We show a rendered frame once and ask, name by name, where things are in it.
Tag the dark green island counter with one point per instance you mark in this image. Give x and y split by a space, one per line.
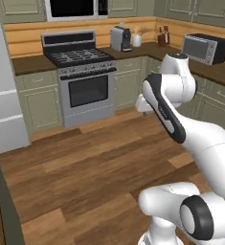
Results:
8 204

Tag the brown knife block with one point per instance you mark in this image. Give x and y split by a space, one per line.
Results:
163 39

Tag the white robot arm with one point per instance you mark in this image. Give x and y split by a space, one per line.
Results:
209 150

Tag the white framed black range hood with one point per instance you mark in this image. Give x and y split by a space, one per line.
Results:
74 9

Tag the green wall cupboards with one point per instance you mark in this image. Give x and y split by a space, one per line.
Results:
126 7
21 9
200 11

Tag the white grey fridge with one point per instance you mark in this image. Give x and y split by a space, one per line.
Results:
2 95

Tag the silver coffee machine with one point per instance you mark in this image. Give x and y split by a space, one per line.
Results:
120 39

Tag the silver black stove with oven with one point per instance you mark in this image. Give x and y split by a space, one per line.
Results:
85 92

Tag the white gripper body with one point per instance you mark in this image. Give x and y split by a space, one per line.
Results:
143 103

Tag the white pot with utensils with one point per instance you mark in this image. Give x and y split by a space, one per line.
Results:
137 40

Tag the green base cupboards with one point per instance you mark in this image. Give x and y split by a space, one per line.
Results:
217 105
40 102
128 83

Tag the silver black countertop microwave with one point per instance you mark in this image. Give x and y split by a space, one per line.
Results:
200 48

